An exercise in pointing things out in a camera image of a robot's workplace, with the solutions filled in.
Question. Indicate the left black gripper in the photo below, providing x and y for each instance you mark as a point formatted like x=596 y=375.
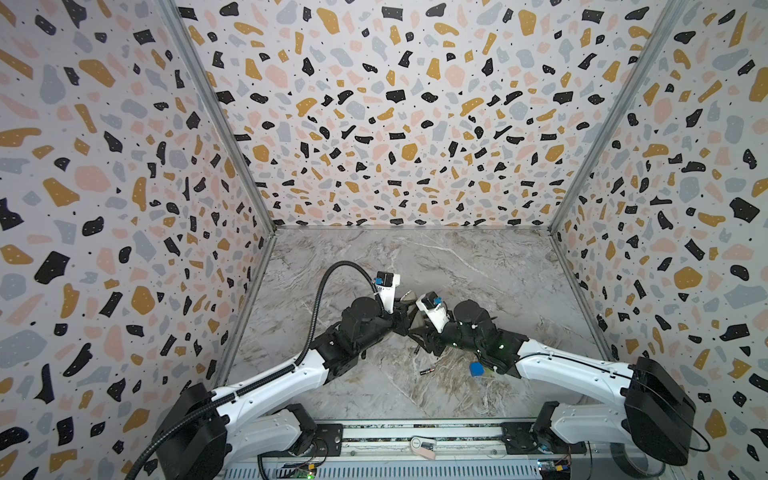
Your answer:
x=399 y=318

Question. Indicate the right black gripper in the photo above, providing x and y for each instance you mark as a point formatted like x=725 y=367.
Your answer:
x=435 y=337

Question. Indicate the white remote control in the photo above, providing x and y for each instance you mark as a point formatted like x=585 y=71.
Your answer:
x=410 y=315

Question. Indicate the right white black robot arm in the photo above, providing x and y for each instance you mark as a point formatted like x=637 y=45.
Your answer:
x=637 y=404

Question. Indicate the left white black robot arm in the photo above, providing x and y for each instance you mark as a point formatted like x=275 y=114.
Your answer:
x=205 y=430

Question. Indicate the blue cube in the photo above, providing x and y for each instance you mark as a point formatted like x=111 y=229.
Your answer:
x=476 y=369

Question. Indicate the pink white tag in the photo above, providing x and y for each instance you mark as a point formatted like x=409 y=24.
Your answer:
x=423 y=447

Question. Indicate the black tape roll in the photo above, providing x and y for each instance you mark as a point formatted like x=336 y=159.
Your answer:
x=635 y=464

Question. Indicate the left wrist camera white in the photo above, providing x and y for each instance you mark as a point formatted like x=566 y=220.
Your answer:
x=386 y=284

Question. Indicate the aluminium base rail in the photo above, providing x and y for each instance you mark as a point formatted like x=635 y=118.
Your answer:
x=466 y=449

